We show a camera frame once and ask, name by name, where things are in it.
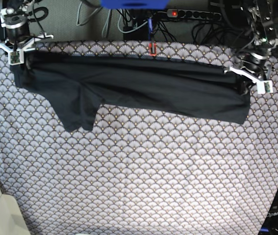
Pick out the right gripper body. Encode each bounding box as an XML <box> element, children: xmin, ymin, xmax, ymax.
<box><xmin>6</xmin><ymin>26</ymin><xmax>30</xmax><ymax>45</ymax></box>

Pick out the fan-patterned tablecloth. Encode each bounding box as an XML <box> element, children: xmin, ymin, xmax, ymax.
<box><xmin>0</xmin><ymin>50</ymin><xmax>278</xmax><ymax>235</ymax></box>

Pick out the red table clamp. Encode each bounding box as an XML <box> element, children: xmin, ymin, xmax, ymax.
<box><xmin>149</xmin><ymin>41</ymin><xmax>157</xmax><ymax>56</ymax></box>

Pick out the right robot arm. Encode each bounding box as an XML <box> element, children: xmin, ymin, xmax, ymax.
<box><xmin>0</xmin><ymin>0</ymin><xmax>49</xmax><ymax>45</ymax></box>

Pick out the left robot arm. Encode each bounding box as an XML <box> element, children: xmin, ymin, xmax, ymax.
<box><xmin>225</xmin><ymin>0</ymin><xmax>278</xmax><ymax>95</ymax></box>

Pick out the white camera bracket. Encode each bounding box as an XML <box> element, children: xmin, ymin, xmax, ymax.
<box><xmin>0</xmin><ymin>32</ymin><xmax>54</xmax><ymax>66</ymax></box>
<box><xmin>224</xmin><ymin>66</ymin><xmax>274</xmax><ymax>94</ymax></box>

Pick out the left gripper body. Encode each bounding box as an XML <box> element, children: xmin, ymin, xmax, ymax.
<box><xmin>236</xmin><ymin>50</ymin><xmax>269</xmax><ymax>94</ymax></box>

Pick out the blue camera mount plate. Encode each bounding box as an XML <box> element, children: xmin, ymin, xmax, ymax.
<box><xmin>101</xmin><ymin>0</ymin><xmax>169</xmax><ymax>9</ymax></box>

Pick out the dark grey T-shirt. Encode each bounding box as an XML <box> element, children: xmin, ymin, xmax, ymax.
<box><xmin>10</xmin><ymin>51</ymin><xmax>250</xmax><ymax>132</ymax></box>

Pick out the black power strip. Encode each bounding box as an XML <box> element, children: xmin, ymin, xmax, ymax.
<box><xmin>166</xmin><ymin>9</ymin><xmax>222</xmax><ymax>21</ymax></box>

